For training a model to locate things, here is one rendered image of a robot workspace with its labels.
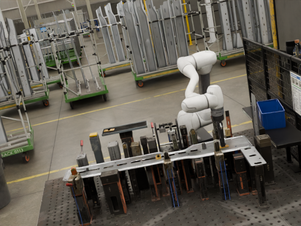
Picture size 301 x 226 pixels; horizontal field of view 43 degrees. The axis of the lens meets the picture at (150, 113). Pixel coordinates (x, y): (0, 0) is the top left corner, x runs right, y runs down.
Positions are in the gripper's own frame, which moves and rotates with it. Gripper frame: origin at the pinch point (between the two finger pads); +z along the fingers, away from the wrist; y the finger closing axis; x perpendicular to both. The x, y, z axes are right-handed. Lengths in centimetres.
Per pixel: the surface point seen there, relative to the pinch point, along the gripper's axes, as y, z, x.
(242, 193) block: 18.4, 33.4, 5.6
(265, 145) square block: 12.0, 3.9, 26.8
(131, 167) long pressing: 3, 5, -67
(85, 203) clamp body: 13, 20, -103
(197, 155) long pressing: 4.9, 4.7, -19.1
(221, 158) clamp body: 19.9, 3.4, -5.4
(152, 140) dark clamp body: -21, -3, -50
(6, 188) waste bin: -183, 84, -248
